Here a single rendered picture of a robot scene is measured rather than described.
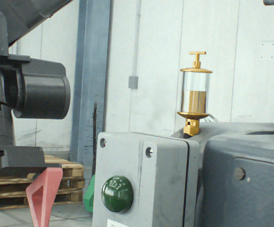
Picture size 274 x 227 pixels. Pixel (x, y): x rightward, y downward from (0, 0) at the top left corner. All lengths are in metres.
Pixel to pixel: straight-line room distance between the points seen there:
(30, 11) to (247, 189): 0.40
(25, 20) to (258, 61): 6.45
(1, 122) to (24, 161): 0.05
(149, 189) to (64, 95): 0.31
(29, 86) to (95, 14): 8.39
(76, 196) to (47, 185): 5.91
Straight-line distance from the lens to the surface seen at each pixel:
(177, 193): 0.45
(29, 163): 0.66
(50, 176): 0.66
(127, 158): 0.45
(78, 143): 9.46
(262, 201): 0.42
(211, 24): 7.68
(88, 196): 6.11
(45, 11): 0.74
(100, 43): 9.11
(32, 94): 0.70
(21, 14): 0.72
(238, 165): 0.44
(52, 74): 0.73
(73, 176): 6.45
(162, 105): 8.25
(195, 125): 0.51
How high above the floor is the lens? 1.37
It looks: 3 degrees down
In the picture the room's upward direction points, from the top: 4 degrees clockwise
